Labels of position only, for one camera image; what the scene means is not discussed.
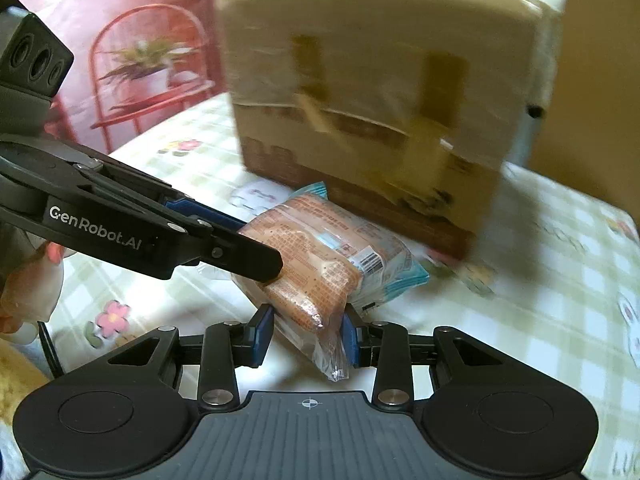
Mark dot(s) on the person's left hand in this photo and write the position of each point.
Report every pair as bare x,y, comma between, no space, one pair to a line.
30,290

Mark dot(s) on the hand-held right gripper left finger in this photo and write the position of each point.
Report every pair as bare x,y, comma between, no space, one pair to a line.
262,335

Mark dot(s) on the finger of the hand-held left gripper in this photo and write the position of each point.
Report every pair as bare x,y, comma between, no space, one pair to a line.
200,212
245,260

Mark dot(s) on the orange and blue snack packet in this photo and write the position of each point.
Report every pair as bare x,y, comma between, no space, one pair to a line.
380,255

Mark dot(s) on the wooden panel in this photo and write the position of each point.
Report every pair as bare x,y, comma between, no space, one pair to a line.
600,85

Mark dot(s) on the cardboard box with plastic liner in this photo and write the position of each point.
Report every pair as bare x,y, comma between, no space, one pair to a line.
375,60

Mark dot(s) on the orange bread packet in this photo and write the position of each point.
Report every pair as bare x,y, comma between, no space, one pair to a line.
310,280

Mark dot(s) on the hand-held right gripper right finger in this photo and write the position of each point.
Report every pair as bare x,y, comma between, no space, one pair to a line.
351,340

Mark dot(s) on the yellow cloth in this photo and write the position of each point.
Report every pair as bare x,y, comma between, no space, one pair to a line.
20,375

